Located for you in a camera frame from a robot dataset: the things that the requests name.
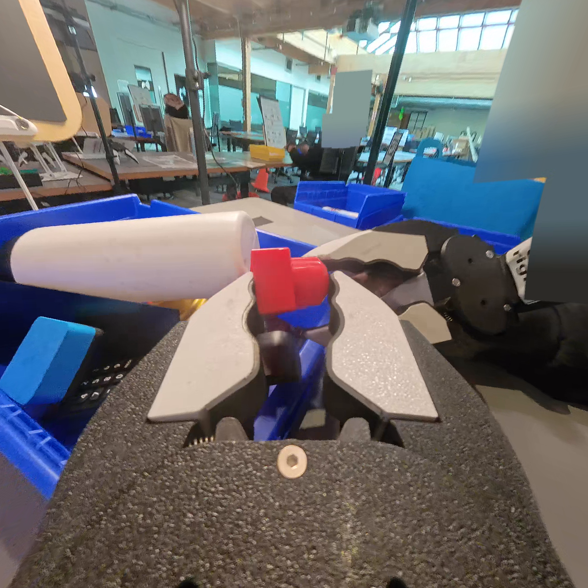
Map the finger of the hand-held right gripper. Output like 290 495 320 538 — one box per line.
380 273 454 345
302 230 431 273

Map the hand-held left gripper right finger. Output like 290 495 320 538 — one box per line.
324 270 440 436

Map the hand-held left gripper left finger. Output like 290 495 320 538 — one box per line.
147 271 268 438

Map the red toy building block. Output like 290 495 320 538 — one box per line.
250 247 330 316

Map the yellow tape roll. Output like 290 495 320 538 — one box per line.
154 298 208 322

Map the black plastic piece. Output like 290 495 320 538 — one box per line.
256 330 302 386

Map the blue corrugated plastic tote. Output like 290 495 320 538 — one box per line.
401 138 546 239

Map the black remote control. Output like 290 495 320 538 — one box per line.
57 299 181 414

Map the white plastic cup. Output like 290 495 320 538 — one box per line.
9 210 261 304

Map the black pole stand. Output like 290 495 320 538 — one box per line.
176 0 212 206
362 0 418 185

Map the white sign board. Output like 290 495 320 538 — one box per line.
259 96 288 149

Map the light blue foam block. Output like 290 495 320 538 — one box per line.
0 316 97 407

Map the wooden work table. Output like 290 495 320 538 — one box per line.
61 149 295 184

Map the white light bar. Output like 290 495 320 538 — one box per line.
0 115 38 137

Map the black board wooden rim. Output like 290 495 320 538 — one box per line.
0 0 84 143

